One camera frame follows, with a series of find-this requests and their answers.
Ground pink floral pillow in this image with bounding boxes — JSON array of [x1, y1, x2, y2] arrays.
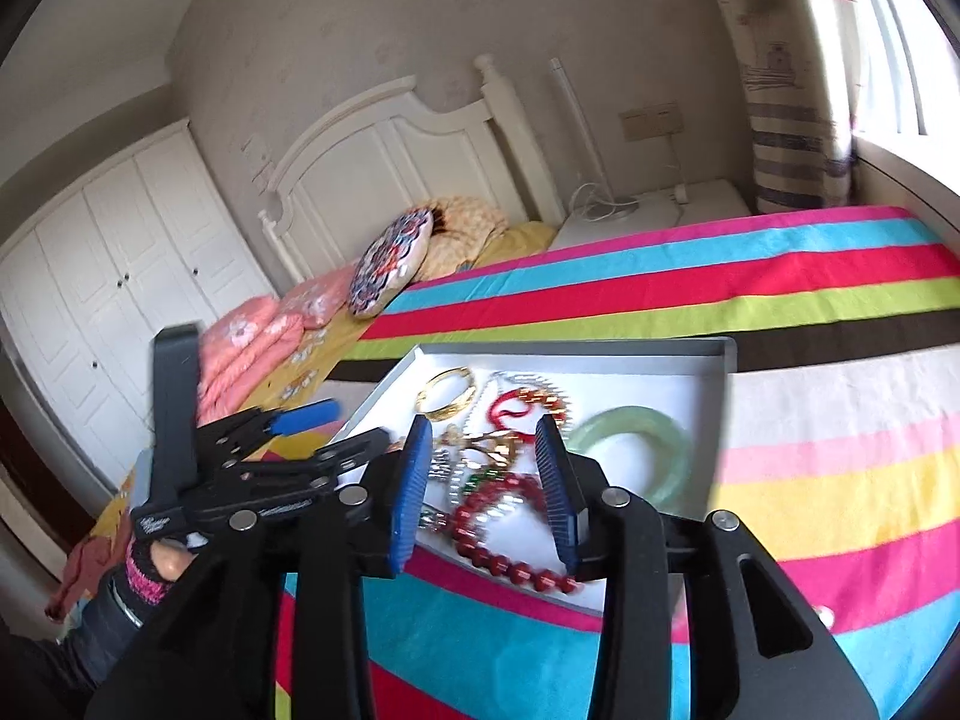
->
[[281, 266, 361, 331]]

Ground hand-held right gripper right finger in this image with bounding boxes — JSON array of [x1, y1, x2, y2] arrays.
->
[[534, 414, 878, 720]]

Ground orange checkered blanket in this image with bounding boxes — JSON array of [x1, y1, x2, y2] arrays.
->
[[416, 196, 511, 283]]

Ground grey cardboard box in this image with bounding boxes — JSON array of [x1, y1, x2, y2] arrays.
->
[[330, 337, 740, 620]]

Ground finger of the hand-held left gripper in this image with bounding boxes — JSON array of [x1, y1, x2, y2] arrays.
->
[[201, 399, 343, 457], [223, 426, 392, 500]]

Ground white wardrobe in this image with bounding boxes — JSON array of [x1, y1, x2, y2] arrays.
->
[[0, 120, 275, 496]]

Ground red cord bracelet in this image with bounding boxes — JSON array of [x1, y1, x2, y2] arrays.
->
[[487, 384, 572, 432]]

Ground white nightstand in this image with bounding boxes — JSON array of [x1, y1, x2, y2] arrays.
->
[[547, 178, 755, 252]]

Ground gold bangle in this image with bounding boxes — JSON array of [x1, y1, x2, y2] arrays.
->
[[416, 366, 478, 422]]

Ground person's left hand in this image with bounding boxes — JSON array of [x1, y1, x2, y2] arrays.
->
[[123, 537, 198, 605]]

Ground white headboard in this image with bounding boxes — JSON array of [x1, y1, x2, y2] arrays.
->
[[255, 52, 565, 293]]

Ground window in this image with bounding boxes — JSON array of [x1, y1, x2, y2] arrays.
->
[[780, 0, 960, 205]]

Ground white charger with cable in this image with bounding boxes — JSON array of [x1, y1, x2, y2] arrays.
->
[[664, 136, 692, 205]]

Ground round patterned cushion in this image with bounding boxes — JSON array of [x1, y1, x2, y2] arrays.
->
[[347, 208, 437, 320]]

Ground pink floral quilt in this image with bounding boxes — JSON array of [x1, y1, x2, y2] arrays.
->
[[196, 296, 305, 421]]

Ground wall socket panel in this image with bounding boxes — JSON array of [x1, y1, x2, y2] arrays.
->
[[619, 101, 685, 142]]

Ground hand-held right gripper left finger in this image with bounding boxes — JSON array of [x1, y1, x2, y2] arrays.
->
[[82, 414, 434, 720]]

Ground striped blanket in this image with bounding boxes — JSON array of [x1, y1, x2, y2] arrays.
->
[[274, 206, 960, 720]]

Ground ship print curtain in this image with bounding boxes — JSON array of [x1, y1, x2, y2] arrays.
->
[[694, 0, 860, 215]]

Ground white floor lamp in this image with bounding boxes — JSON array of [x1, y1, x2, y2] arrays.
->
[[547, 56, 640, 223]]

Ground reddish brown cloth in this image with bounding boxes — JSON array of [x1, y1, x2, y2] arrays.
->
[[45, 517, 133, 617]]

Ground paper wall notice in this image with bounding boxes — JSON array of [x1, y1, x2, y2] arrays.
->
[[241, 133, 275, 189]]

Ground green jade bangle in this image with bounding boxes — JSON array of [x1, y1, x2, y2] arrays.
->
[[568, 405, 695, 512]]

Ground white pearl necklace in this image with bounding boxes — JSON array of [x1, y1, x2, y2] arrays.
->
[[469, 371, 560, 428]]

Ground dark red bead bracelet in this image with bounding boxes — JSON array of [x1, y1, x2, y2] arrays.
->
[[448, 474, 584, 595]]

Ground rose gold interlocked rings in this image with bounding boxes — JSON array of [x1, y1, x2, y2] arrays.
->
[[442, 424, 527, 470]]

